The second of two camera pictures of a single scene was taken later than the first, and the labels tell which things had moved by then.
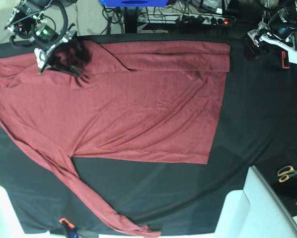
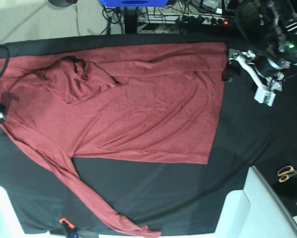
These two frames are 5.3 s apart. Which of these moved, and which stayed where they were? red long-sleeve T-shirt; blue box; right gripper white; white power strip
Moved: right gripper white
Stayed: white power strip; blue box; red long-sleeve T-shirt
